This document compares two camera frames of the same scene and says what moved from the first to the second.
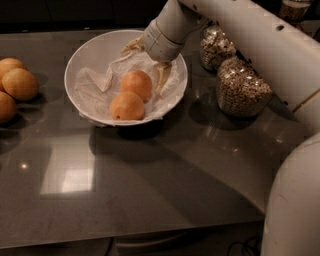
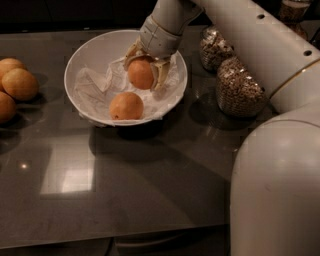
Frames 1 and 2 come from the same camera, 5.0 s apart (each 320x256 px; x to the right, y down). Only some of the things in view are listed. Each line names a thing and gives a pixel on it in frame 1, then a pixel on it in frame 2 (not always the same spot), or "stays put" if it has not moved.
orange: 138,82 -> 140,73
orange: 20,84 stays put
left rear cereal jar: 215,46 stays put
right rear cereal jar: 293,12 stays put
